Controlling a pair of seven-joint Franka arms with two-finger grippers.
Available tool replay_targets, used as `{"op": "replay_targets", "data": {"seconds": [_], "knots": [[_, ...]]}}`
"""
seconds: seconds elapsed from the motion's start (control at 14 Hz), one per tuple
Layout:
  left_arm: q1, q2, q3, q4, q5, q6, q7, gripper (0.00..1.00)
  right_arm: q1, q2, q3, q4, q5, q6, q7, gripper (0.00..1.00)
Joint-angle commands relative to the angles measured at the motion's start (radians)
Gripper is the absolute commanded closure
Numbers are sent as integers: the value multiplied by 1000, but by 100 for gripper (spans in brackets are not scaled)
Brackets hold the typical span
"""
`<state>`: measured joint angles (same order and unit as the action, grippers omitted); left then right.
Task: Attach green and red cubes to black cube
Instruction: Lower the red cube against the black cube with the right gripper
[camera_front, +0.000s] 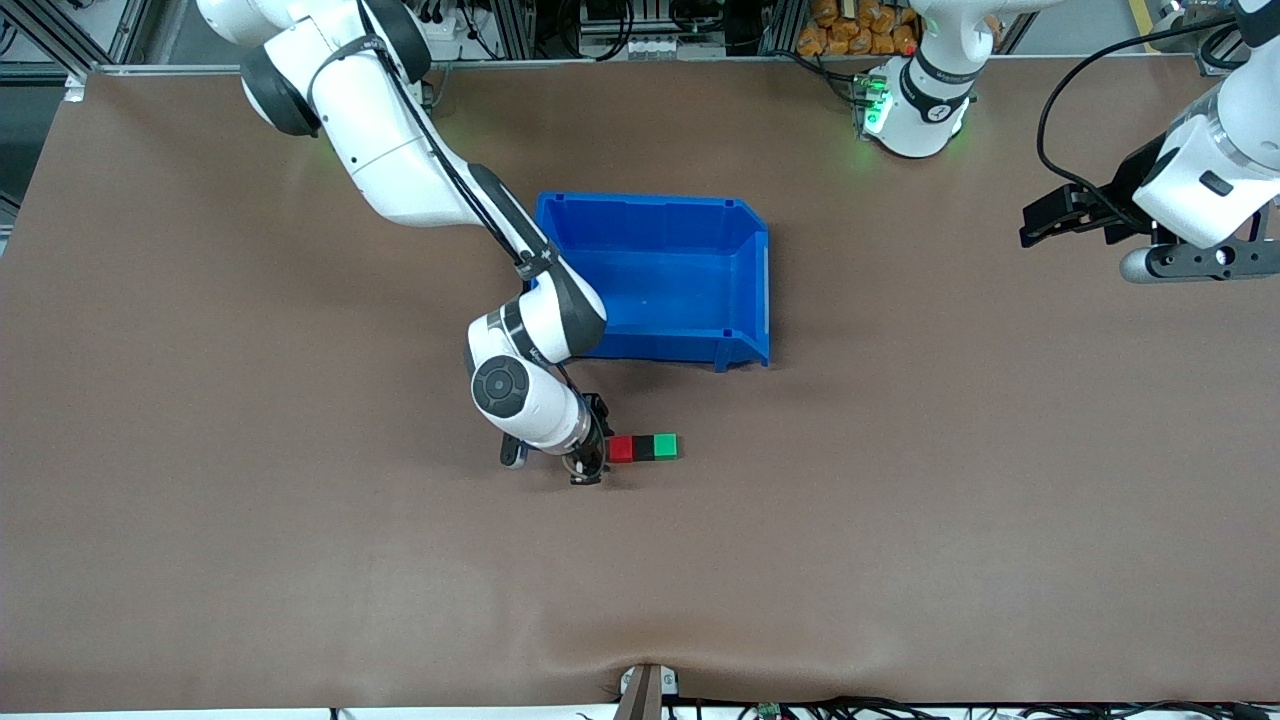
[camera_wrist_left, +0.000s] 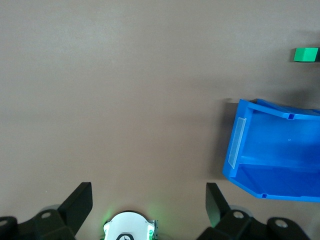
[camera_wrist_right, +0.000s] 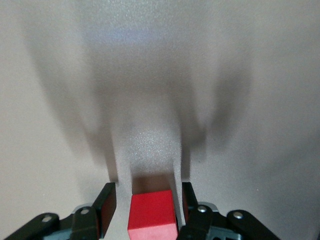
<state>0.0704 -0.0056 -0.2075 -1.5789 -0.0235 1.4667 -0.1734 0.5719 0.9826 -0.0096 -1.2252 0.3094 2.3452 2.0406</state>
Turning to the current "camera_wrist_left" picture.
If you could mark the blue plastic storage bin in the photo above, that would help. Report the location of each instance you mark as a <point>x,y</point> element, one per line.
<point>275,150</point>

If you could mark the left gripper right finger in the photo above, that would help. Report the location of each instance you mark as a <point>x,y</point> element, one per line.
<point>215,202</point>

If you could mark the green cube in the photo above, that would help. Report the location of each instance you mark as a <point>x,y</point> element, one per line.
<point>305,55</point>

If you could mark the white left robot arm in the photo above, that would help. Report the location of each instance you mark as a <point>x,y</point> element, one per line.
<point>127,225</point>

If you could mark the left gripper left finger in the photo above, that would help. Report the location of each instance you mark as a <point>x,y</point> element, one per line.
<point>77,200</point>

